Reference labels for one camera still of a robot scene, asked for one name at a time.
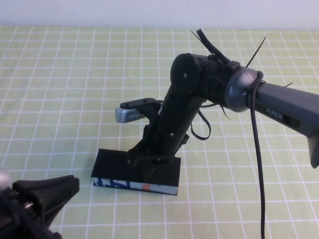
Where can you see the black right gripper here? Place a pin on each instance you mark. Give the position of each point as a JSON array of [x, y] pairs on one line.
[[164, 144]]

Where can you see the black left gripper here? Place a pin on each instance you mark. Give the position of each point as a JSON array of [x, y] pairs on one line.
[[22, 209]]

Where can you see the black printed glasses case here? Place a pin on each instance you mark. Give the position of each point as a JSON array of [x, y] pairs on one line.
[[112, 166]]

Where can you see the green checked tablecloth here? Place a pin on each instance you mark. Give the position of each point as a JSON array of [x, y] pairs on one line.
[[62, 74]]

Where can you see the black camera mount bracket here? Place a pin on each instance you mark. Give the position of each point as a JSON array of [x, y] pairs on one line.
[[149, 112]]

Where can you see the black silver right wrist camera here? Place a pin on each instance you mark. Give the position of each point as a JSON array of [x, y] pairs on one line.
[[127, 115]]

